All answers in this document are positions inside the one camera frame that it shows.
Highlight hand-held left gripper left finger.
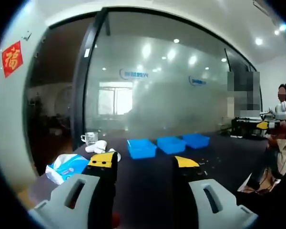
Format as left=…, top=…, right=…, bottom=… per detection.
left=28, top=151, right=119, bottom=229

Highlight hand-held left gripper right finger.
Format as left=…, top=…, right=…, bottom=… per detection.
left=173, top=156, right=258, bottom=229

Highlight screws nuts and washers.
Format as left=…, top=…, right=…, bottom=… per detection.
left=197, top=156, right=221, bottom=176

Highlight blue plastic bin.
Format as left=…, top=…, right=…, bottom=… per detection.
left=127, top=138, right=157, bottom=160
left=156, top=136, right=187, bottom=155
left=182, top=133, right=211, bottom=150

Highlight blue tissue pack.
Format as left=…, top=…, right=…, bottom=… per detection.
left=45, top=154, right=91, bottom=186

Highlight clear glass mug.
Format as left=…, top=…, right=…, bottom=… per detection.
left=80, top=131, right=99, bottom=146

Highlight dark framed panel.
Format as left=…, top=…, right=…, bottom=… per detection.
left=224, top=48, right=257, bottom=72

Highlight ceiling air vent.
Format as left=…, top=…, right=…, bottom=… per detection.
left=252, top=0, right=277, bottom=24

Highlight black equipment with cables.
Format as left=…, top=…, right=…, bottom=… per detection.
left=231, top=116, right=269, bottom=139

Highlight black door frame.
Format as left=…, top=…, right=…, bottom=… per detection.
left=71, top=8, right=110, bottom=150

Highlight red paper wall decoration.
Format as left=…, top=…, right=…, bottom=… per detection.
left=1, top=40, right=24, bottom=79

